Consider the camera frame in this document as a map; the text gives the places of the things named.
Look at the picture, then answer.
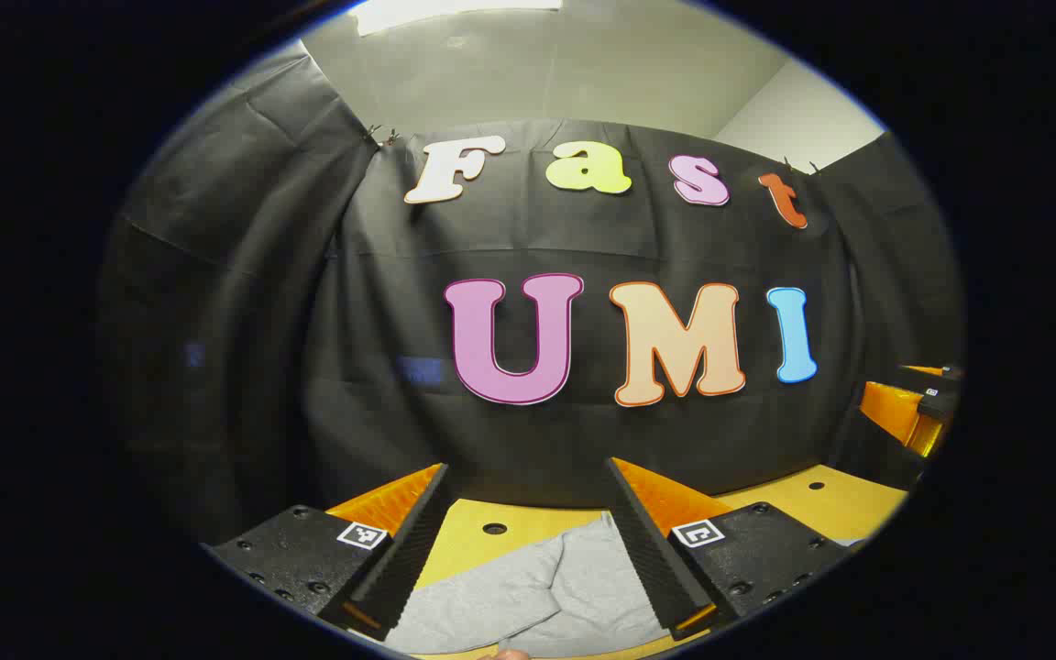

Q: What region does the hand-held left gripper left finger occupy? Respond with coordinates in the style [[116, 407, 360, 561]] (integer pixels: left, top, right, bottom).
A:
[[203, 463, 460, 643]]

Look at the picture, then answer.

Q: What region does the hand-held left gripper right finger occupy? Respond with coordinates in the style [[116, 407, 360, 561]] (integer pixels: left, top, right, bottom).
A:
[[603, 456, 854, 641]]

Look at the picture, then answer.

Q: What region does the grey sweatshirt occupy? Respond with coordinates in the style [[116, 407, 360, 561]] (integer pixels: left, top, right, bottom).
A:
[[383, 511, 676, 657]]

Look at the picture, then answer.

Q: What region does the black backdrop cloth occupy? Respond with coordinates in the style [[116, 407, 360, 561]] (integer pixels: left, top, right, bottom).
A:
[[97, 41, 964, 551]]

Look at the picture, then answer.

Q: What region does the ceiling light panel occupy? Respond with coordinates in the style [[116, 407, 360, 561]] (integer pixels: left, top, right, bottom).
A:
[[356, 0, 566, 38]]

